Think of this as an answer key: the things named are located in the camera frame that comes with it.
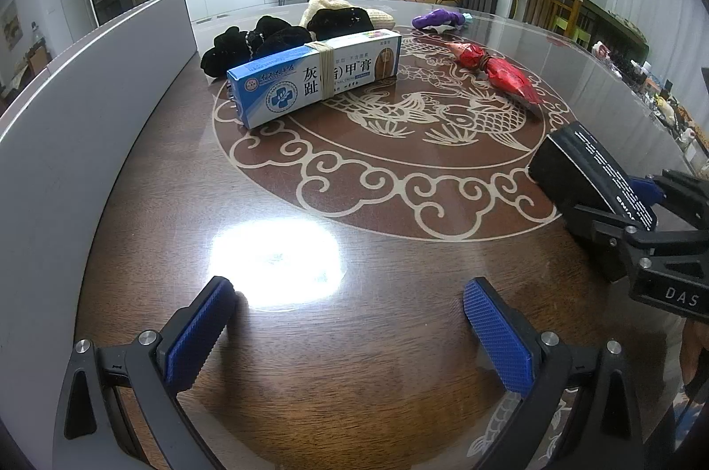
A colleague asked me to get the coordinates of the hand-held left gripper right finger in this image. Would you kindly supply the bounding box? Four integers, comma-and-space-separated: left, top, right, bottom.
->
462, 277, 646, 470

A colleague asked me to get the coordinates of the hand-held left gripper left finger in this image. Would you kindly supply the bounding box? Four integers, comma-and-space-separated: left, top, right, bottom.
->
52, 275, 239, 470

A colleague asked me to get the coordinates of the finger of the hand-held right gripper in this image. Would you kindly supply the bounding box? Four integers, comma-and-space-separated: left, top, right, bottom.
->
631, 169, 709, 227
575, 205, 709, 277

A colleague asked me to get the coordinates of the black cardboard box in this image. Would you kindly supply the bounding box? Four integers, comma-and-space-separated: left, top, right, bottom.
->
529, 121, 660, 282

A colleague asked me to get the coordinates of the red foil bundle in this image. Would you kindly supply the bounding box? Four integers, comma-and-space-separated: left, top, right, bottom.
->
448, 40, 546, 108

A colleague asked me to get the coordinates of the blue white medicine box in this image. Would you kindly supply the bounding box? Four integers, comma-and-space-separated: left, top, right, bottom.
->
226, 29, 403, 130

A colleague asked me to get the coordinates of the purple plastic toy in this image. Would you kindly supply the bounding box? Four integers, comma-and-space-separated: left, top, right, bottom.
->
411, 8, 471, 32

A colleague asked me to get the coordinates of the black fluffy cloth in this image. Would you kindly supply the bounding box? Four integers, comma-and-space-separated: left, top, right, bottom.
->
200, 16, 318, 80

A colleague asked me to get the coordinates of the black knit hat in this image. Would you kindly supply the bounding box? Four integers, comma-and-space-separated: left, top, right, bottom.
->
306, 7, 378, 43

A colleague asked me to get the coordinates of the cream knit hat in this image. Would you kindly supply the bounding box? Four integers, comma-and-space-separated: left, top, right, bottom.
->
299, 0, 395, 33

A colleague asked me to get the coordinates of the brown patterned wooden desktop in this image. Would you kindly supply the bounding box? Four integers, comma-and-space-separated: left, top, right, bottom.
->
52, 0, 709, 470

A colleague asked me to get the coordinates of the person's right hand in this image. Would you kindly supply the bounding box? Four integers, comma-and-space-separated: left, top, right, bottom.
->
678, 320, 709, 396

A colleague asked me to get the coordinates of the cluttered sideboard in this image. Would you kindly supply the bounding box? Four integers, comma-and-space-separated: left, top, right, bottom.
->
581, 0, 709, 172

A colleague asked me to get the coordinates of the wooden chair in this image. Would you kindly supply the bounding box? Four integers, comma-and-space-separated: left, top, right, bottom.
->
515, 0, 585, 39

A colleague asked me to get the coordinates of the grey partition board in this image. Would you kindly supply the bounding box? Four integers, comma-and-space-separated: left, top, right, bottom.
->
0, 0, 199, 443

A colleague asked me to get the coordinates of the framed wall picture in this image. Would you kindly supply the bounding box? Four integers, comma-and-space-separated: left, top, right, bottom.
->
0, 0, 24, 47

